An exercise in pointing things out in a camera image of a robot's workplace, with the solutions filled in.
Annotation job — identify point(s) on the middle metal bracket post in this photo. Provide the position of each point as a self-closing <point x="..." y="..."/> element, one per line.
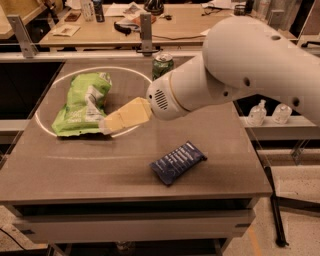
<point x="146" y="35"/>

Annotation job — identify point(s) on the metal bracket post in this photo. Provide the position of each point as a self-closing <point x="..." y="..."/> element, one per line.
<point x="27" y="47"/>
<point x="275" y="18"/>
<point x="146" y="35"/>

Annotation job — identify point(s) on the black round headset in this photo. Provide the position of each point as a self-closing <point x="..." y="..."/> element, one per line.
<point x="156" y="7"/>

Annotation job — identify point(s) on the black sunglasses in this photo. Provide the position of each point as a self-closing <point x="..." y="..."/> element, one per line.
<point x="121" y="29"/>

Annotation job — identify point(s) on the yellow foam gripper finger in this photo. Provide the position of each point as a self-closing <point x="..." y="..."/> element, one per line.
<point x="135" y="112"/>

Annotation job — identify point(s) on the black floor stand leg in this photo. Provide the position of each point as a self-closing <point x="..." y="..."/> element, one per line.
<point x="280" y="234"/>

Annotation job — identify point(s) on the brown phone wallet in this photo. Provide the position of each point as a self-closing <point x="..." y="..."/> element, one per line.
<point x="72" y="17"/>

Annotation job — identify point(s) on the green rice chip bag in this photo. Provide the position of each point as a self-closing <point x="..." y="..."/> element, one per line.
<point x="84" y="106"/>

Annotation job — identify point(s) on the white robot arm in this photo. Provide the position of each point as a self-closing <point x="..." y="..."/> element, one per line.
<point x="241" y="56"/>

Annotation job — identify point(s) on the clear plastic bottle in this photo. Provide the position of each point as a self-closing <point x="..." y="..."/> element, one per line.
<point x="87" y="10"/>

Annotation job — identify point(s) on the left metal bracket post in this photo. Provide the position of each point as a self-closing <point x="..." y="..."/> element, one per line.
<point x="27" y="47"/>

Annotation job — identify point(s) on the white paper card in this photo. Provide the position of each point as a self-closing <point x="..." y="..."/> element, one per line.
<point x="66" y="30"/>

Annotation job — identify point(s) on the blue snack packet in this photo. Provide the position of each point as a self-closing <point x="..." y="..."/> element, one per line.
<point x="177" y="162"/>

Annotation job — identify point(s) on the black tape roll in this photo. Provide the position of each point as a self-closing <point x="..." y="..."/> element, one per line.
<point x="239" y="10"/>

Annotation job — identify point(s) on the clear sanitizer bottle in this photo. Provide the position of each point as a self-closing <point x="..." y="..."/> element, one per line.
<point x="257" y="114"/>
<point x="281" y="113"/>

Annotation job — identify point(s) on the dark spray can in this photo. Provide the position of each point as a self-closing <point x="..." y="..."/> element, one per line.
<point x="98" y="9"/>

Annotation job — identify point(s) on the white table drawer front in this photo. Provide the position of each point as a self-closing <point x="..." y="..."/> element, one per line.
<point x="135" y="226"/>

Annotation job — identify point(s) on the right metal bracket post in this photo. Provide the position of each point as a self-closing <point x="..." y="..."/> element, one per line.
<point x="275" y="18"/>

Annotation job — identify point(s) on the green soda can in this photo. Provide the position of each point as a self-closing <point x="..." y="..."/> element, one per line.
<point x="161" y="64"/>

